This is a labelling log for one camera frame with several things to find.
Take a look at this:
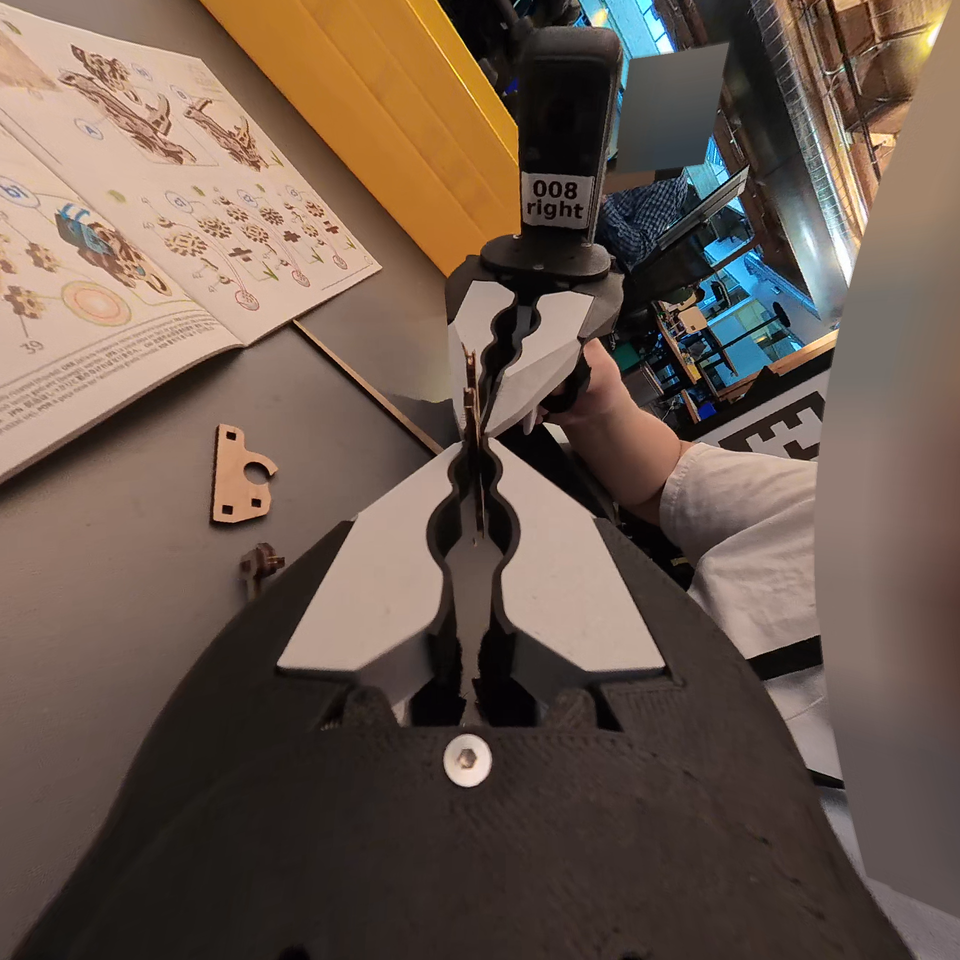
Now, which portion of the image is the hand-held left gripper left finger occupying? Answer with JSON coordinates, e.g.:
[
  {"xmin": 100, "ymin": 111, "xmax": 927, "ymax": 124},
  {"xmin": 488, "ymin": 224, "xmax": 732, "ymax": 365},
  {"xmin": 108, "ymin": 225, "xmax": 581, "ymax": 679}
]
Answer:
[{"xmin": 276, "ymin": 441, "xmax": 462, "ymax": 726}]

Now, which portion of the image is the black shoulder strap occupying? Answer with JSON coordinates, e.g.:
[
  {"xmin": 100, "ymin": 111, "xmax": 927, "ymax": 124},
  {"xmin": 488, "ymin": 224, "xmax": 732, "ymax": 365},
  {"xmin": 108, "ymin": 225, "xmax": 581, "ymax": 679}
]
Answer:
[{"xmin": 750, "ymin": 636, "xmax": 822, "ymax": 680}]

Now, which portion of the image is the illustrated instruction booklet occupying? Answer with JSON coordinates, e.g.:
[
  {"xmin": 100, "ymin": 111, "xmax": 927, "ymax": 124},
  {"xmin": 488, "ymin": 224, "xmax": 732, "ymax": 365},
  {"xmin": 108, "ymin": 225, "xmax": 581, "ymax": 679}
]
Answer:
[{"xmin": 0, "ymin": 0, "xmax": 384, "ymax": 485}]

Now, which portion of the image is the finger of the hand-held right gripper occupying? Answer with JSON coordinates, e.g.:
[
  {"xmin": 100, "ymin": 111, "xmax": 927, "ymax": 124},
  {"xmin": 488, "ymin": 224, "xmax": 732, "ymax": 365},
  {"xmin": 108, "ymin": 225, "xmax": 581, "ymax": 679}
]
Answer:
[
  {"xmin": 448, "ymin": 281, "xmax": 519, "ymax": 440},
  {"xmin": 483, "ymin": 291, "xmax": 594, "ymax": 438}
]

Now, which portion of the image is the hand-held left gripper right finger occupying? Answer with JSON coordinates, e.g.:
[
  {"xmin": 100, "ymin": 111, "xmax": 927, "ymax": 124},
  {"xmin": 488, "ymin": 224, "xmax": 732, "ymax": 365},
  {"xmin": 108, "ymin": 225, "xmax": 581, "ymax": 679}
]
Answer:
[{"xmin": 489, "ymin": 441, "xmax": 667, "ymax": 724}]

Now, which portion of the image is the flat wooden bracket part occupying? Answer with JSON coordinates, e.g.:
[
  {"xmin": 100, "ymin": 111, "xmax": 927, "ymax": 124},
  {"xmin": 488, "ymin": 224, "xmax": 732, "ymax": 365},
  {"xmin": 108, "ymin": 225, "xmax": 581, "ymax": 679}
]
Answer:
[{"xmin": 210, "ymin": 423, "xmax": 279, "ymax": 525}]

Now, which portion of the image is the stack of yellow plastic bins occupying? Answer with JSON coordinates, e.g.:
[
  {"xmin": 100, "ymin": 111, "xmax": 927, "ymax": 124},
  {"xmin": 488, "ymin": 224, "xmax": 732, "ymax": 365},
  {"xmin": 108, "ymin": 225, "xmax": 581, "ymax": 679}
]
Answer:
[{"xmin": 198, "ymin": 0, "xmax": 526, "ymax": 275}]

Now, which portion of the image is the small dark wooden wheel part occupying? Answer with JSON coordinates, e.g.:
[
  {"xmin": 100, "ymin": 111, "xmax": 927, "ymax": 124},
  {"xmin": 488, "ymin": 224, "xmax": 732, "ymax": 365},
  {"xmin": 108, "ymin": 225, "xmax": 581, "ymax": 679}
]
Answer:
[{"xmin": 238, "ymin": 542, "xmax": 286, "ymax": 601}]

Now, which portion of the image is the thin wooden stick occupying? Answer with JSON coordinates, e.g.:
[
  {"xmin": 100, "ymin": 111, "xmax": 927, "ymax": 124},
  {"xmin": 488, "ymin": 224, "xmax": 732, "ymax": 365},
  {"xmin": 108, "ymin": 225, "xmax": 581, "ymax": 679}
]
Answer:
[{"xmin": 292, "ymin": 318, "xmax": 445, "ymax": 456}]

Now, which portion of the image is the person's right forearm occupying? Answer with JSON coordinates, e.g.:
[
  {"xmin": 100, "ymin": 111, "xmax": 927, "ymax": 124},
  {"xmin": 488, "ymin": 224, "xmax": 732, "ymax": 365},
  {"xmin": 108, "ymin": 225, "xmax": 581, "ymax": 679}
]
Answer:
[{"xmin": 611, "ymin": 405, "xmax": 695, "ymax": 530}]

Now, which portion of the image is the black white marker sign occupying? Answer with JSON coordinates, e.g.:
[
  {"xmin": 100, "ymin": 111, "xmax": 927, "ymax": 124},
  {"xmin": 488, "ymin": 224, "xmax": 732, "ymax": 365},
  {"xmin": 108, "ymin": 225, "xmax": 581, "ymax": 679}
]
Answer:
[{"xmin": 686, "ymin": 360, "xmax": 834, "ymax": 462}]

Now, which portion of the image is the black textured pad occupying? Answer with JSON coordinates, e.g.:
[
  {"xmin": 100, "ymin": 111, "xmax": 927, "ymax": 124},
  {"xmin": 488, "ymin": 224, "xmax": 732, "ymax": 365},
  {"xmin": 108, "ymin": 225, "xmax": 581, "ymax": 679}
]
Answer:
[{"xmin": 495, "ymin": 423, "xmax": 620, "ymax": 526}]

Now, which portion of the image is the black floor lamp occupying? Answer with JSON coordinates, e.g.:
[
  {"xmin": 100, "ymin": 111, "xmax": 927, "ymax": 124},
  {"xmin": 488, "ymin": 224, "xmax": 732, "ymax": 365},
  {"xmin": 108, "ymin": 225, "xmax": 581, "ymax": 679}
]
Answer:
[{"xmin": 716, "ymin": 301, "xmax": 792, "ymax": 365}]

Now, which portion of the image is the wooden model part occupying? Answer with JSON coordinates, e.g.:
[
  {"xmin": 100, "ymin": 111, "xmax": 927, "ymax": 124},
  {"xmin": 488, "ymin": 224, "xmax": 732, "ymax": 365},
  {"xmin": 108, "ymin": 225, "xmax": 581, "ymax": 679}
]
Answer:
[{"xmin": 461, "ymin": 345, "xmax": 489, "ymax": 545}]

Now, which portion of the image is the person's right hand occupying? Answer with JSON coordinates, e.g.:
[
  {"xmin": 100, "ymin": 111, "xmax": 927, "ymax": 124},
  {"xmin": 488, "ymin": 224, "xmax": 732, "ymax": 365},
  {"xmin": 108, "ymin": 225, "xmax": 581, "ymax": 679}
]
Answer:
[{"xmin": 555, "ymin": 339, "xmax": 646, "ymax": 451}]

